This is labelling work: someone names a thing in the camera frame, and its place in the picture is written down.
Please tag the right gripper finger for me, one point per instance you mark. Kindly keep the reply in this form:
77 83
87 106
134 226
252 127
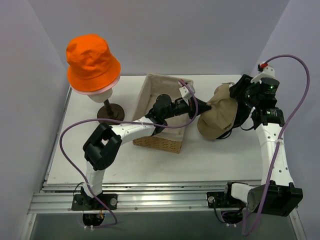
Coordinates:
237 91
246 78

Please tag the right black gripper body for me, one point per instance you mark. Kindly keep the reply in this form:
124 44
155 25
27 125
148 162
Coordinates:
239 88

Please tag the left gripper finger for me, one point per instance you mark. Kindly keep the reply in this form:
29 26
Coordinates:
201 106
193 112

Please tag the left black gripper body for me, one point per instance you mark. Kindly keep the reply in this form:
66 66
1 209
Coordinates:
191 107

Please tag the black cap with R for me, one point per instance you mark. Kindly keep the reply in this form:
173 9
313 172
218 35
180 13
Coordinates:
225 135

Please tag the beige cap with R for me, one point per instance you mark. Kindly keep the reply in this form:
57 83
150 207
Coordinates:
207 122

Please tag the pink hat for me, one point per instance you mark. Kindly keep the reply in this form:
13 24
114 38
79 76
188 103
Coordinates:
102 90

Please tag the orange hat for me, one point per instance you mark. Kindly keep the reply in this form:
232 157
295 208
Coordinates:
91 65

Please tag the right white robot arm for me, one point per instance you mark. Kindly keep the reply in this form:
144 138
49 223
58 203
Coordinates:
276 195

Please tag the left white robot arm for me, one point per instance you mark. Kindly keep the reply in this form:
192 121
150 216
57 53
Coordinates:
101 148

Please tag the wicker basket with liner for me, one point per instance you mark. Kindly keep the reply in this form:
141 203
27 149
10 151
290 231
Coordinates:
169 140

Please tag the dark round mannequin stand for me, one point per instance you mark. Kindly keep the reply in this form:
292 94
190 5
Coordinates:
111 111

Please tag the cream mannequin head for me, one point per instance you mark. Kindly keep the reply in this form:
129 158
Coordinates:
102 96

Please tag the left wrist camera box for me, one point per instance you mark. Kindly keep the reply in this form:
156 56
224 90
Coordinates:
186 90

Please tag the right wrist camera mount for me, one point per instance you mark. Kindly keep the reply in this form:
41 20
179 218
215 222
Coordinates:
264 71

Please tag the aluminium rail frame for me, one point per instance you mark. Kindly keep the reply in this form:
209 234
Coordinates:
161 195

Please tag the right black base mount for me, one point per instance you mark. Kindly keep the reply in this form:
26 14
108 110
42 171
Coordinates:
227 210

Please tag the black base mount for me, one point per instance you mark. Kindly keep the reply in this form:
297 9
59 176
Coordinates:
227 210
80 203

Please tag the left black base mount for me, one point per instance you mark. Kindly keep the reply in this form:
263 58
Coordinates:
80 203

